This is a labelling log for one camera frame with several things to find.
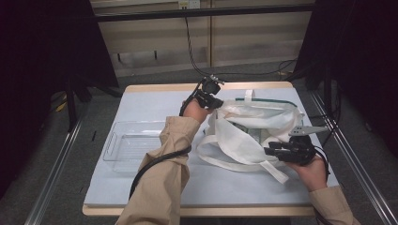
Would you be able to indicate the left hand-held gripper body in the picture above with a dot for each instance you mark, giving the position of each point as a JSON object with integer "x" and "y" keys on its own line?
{"x": 210, "y": 86}

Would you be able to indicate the aluminium rail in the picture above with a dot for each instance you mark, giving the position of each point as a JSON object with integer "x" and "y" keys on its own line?
{"x": 53, "y": 175}
{"x": 359, "y": 168}

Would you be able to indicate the yellow floor object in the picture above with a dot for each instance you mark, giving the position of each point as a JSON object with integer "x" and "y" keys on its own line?
{"x": 61, "y": 107}

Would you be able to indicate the black metal stand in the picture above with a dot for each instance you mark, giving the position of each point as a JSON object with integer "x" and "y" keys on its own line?
{"x": 71, "y": 106}
{"x": 327, "y": 90}

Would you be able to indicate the white wall outlet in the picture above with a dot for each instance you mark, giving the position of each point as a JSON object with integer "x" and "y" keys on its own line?
{"x": 189, "y": 3}

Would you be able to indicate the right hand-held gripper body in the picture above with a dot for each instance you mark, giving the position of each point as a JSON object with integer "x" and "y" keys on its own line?
{"x": 302, "y": 151}

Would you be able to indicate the black curtain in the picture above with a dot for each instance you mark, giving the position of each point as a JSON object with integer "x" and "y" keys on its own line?
{"x": 359, "y": 62}
{"x": 40, "y": 62}

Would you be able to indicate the clear plastic bin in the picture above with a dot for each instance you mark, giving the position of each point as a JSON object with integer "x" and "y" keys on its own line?
{"x": 131, "y": 146}

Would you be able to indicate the person's right hand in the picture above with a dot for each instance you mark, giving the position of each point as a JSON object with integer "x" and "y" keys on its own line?
{"x": 313, "y": 175}

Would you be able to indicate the white printed tote bag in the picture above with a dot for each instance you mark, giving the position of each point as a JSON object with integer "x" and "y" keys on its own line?
{"x": 241, "y": 146}

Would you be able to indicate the person's left hand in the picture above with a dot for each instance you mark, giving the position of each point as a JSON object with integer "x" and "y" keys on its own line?
{"x": 195, "y": 112}

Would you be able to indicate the light blue table mat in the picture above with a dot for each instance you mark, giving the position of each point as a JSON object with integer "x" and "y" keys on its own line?
{"x": 219, "y": 190}

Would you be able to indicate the black horizontal bar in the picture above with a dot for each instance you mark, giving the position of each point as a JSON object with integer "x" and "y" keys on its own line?
{"x": 203, "y": 13}

